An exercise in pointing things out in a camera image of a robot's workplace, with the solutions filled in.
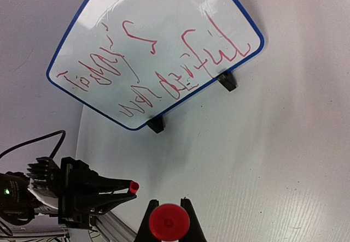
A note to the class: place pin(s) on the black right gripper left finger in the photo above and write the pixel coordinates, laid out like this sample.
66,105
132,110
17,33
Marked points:
144,233

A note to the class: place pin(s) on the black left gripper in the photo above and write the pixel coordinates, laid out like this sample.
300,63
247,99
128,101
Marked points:
91,195

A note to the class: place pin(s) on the red marker cap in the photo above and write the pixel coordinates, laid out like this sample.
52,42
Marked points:
133,187

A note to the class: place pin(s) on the aluminium front rail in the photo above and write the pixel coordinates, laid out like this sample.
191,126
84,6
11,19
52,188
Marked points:
108,228

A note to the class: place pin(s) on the left black whiteboard foot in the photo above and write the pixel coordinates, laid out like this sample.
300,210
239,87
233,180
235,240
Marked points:
156,124

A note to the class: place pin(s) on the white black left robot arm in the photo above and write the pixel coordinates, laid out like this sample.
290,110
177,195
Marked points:
16,207

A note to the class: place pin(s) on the black whiteboard foot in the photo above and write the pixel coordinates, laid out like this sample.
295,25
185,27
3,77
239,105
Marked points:
156,124
227,80

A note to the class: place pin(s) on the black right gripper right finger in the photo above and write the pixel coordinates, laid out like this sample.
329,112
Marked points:
195,232

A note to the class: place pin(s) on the white marker pen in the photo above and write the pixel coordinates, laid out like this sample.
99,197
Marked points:
169,222

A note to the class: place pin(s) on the right black whiteboard foot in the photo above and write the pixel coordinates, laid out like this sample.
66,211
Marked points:
227,80

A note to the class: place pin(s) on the blue-framed whiteboard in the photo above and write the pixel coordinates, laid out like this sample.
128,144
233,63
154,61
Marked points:
133,60

